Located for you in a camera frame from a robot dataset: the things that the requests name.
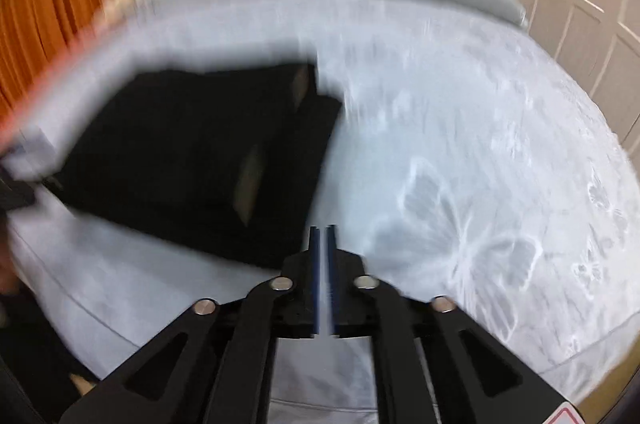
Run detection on black pants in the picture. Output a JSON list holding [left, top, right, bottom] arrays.
[[46, 62, 343, 270]]

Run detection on butterfly print bed sheet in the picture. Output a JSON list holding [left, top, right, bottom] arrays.
[[10, 0, 639, 423]]

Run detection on white wardrobe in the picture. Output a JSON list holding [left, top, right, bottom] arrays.
[[520, 0, 639, 158]]

